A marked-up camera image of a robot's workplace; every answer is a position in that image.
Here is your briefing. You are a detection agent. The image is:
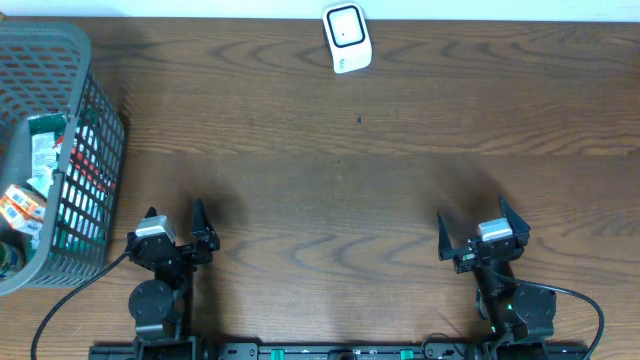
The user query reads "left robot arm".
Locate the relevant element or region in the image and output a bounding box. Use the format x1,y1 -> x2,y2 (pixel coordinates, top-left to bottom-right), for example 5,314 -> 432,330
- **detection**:
126,199 -> 220,359

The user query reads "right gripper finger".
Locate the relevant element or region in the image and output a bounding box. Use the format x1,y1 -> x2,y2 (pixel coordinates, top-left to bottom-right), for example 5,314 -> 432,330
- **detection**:
498,195 -> 531,245
437,213 -> 453,255

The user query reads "green-lidded small jar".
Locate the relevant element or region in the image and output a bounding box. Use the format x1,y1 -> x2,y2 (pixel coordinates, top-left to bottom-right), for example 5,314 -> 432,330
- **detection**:
0,242 -> 26,281

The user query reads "white barcode scanner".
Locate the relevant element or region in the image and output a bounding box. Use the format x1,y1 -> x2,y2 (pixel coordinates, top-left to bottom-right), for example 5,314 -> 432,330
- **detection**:
322,2 -> 373,74

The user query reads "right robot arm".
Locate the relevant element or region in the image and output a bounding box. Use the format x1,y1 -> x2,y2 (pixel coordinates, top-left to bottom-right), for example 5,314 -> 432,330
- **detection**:
438,197 -> 556,359

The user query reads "grey plastic mesh basket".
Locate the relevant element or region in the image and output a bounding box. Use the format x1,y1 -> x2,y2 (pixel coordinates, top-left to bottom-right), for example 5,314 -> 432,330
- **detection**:
1,22 -> 127,295

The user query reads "orange tissue pack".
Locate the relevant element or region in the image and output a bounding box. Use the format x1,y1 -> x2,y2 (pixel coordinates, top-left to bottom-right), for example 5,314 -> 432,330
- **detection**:
5,184 -> 47,221
1,196 -> 43,235

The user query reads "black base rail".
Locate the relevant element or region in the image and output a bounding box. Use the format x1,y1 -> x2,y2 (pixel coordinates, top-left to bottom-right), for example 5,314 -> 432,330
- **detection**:
88,342 -> 587,360

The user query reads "green 3M adhesive package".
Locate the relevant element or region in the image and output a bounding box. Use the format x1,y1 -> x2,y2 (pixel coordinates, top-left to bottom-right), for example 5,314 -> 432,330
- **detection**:
20,110 -> 123,252

